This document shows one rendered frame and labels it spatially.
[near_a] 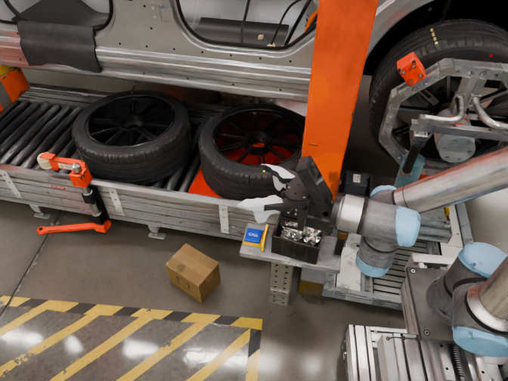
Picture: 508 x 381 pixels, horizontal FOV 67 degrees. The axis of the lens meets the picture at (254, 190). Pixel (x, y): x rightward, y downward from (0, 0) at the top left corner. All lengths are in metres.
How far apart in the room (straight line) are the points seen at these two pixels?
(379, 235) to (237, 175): 1.22
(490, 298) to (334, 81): 0.76
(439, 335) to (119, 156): 1.65
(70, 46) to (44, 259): 1.16
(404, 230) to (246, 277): 1.44
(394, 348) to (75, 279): 1.67
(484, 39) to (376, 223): 1.12
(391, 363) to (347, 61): 0.89
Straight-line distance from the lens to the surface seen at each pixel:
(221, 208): 1.94
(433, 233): 2.32
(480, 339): 0.99
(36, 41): 2.42
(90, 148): 2.23
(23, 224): 2.73
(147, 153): 2.12
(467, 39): 1.74
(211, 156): 2.02
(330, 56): 1.27
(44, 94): 3.18
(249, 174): 1.91
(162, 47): 2.07
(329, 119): 1.39
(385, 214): 0.78
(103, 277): 2.28
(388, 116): 1.74
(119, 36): 2.15
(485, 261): 1.08
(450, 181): 0.88
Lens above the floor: 1.82
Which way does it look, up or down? 46 degrees down
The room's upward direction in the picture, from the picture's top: straight up
